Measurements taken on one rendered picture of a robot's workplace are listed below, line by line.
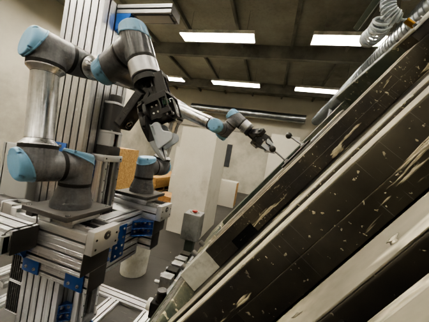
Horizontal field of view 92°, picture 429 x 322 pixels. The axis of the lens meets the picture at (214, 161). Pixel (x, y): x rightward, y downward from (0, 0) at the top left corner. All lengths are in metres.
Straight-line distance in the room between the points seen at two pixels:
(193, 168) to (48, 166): 2.67
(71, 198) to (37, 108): 0.34
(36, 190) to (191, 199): 2.41
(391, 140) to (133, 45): 0.54
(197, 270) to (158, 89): 0.58
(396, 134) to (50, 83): 0.96
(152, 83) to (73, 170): 0.53
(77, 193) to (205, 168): 2.54
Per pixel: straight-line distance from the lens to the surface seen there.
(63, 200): 1.00
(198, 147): 3.39
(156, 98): 0.53
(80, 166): 0.97
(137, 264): 2.47
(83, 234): 0.95
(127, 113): 0.58
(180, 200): 3.53
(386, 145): 0.30
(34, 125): 0.94
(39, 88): 0.97
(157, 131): 0.52
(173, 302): 0.74
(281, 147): 4.72
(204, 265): 0.77
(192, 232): 1.49
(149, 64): 0.58
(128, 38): 0.62
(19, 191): 1.44
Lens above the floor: 1.34
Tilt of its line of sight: 1 degrees down
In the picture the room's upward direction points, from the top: 10 degrees clockwise
